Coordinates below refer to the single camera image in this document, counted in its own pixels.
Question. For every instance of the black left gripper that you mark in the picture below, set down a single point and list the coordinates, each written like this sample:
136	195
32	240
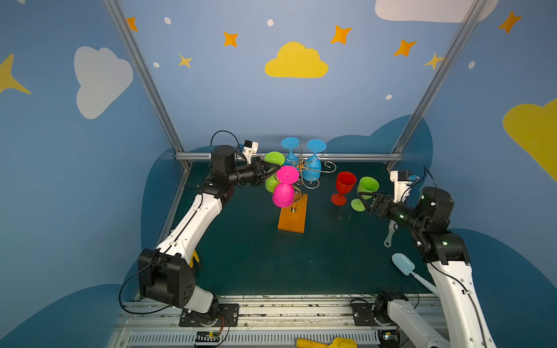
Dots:
263	169

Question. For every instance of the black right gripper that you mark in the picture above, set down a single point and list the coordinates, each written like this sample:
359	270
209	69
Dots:
382	206

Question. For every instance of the green wine glass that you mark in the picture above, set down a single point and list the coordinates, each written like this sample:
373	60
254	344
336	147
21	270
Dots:
275	158
366	185

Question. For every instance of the pink wine glass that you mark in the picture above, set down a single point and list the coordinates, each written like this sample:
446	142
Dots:
283	195

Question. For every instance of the red wine glass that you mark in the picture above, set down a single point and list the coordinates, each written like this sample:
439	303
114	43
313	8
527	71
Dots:
344	184

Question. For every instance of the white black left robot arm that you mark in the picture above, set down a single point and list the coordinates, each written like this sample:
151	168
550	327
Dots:
164	273

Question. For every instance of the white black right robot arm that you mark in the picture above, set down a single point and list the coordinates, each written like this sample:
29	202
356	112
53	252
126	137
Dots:
449	264

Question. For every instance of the left blue wine glass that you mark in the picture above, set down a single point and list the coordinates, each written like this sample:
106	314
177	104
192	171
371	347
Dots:
291	143

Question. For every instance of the blue wine glass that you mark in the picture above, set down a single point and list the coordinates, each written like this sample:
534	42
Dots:
312	172
291	143

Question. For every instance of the right blue wine glass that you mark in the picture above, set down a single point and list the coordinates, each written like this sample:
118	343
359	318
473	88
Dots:
312	172

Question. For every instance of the orange wooden rack base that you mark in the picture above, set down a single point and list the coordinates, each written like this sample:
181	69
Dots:
293	218

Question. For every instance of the white dish brush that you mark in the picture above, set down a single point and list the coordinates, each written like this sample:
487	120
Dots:
392	228

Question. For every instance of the light blue scoop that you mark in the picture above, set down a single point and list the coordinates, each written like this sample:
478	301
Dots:
407	268

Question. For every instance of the yellow black work glove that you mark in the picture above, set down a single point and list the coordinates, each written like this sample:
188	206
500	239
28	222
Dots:
194	260

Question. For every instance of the aluminium front base rails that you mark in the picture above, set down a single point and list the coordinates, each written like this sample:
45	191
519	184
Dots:
264	321

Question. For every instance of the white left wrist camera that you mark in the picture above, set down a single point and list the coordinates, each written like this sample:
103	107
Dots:
250	149

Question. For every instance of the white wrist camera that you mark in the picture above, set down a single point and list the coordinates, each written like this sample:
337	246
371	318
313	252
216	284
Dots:
250	149
402	182

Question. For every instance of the gold wire glass rack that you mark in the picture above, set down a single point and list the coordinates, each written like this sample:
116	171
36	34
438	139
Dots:
327	167

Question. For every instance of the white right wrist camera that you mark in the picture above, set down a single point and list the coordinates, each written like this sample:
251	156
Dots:
402	182

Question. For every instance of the aluminium right corner post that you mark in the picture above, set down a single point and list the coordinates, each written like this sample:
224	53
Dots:
459	41

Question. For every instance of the aluminium corner post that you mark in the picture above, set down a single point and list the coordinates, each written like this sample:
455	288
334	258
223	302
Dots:
459	41
117	15

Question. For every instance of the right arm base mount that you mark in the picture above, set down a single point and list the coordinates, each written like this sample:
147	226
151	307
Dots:
374	313

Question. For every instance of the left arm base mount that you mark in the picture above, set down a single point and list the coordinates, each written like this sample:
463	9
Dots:
225	314

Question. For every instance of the aluminium left corner post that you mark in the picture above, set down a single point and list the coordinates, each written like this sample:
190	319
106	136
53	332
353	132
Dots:
117	15

